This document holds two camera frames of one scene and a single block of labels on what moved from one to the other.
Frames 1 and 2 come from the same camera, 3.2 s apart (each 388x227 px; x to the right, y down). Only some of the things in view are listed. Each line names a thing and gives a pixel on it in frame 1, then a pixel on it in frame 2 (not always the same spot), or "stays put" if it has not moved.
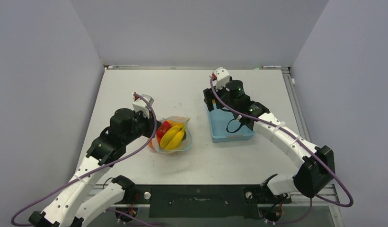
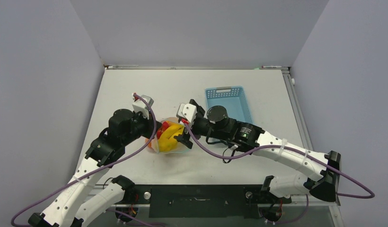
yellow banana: (172, 137) stays put
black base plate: (201, 200) stays put
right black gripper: (210, 97) -> (201, 114)
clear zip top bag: (172, 136) stays put
